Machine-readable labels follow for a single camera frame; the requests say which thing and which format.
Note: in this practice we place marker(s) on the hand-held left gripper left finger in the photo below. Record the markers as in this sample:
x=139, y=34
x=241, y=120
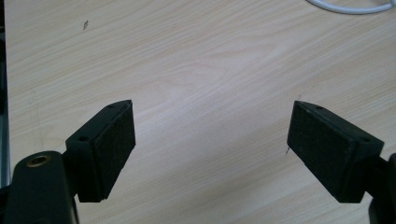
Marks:
x=102, y=152

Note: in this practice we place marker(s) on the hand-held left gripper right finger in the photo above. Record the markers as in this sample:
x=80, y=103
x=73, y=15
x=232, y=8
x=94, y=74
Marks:
x=330, y=152

